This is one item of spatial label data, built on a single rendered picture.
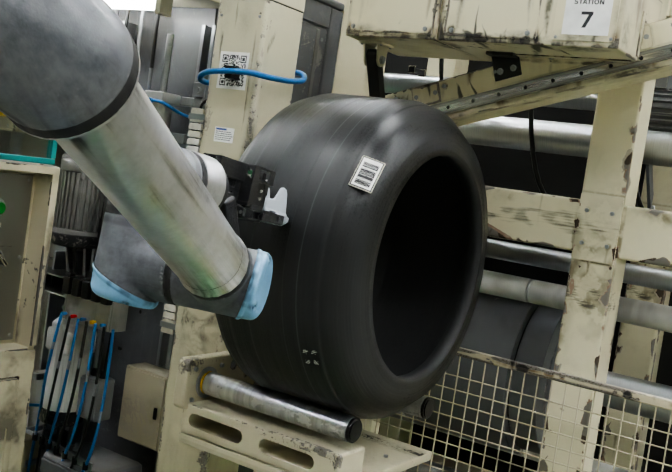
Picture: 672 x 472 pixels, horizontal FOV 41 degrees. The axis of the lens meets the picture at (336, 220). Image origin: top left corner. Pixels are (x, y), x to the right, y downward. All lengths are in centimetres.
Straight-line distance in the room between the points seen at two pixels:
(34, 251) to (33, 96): 126
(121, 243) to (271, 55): 76
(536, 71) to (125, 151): 130
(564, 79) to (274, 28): 60
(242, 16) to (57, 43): 121
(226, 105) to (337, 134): 38
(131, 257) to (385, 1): 101
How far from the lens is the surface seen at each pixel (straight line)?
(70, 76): 69
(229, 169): 133
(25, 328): 196
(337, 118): 158
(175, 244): 96
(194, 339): 189
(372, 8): 201
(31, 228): 194
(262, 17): 184
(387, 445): 191
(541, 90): 195
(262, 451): 170
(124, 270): 119
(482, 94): 200
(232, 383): 175
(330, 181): 147
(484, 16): 188
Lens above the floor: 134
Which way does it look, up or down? 3 degrees down
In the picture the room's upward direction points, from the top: 8 degrees clockwise
